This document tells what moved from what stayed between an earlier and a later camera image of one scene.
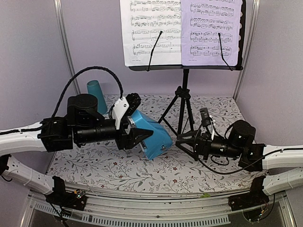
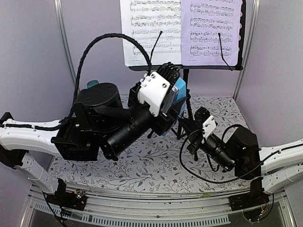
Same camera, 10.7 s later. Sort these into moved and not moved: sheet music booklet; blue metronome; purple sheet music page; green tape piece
Moved: blue metronome
Not moved: green tape piece; purple sheet music page; sheet music booklet
